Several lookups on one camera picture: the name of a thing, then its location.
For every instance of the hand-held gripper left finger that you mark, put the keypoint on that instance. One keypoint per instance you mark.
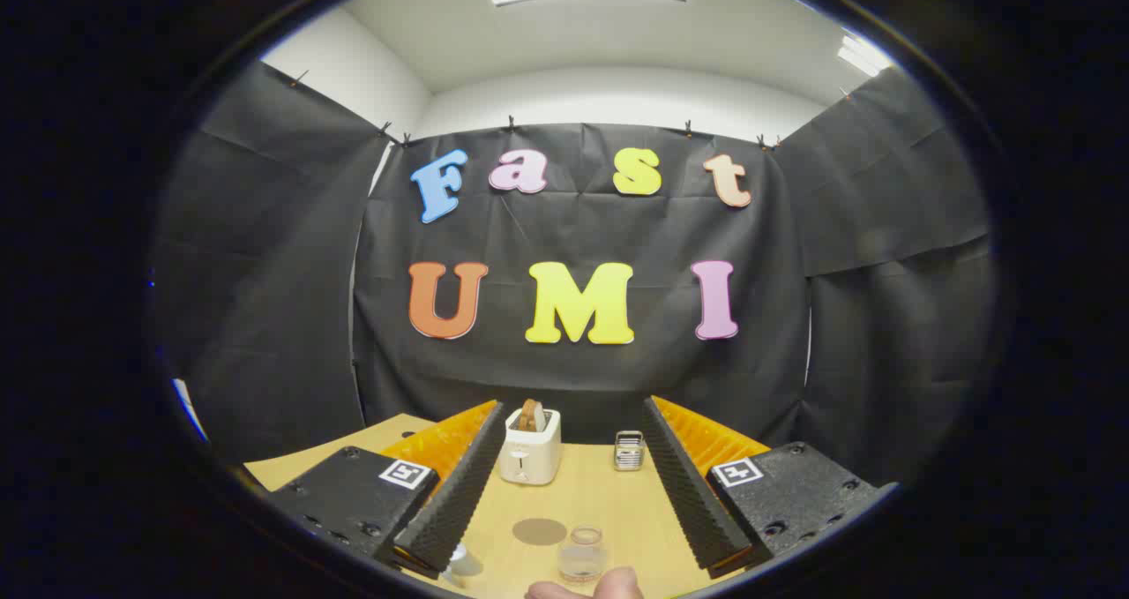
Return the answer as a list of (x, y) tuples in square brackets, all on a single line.
[(459, 484)]

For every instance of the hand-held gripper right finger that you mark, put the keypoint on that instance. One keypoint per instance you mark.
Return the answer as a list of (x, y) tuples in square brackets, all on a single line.
[(684, 484)]

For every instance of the toast slice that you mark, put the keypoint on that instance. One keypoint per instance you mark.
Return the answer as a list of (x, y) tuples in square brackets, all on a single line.
[(531, 415)]

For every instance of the clear plastic juice bottle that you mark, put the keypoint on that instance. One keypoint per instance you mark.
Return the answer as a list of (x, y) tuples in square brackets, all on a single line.
[(582, 557)]

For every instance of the round brown coaster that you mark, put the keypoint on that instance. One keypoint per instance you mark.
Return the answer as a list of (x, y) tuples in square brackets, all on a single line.
[(540, 531)]

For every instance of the white toaster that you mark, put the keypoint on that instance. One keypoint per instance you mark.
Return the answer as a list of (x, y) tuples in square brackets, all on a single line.
[(529, 453)]

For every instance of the wooden table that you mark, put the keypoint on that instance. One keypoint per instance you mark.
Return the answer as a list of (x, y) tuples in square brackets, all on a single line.
[(600, 493)]

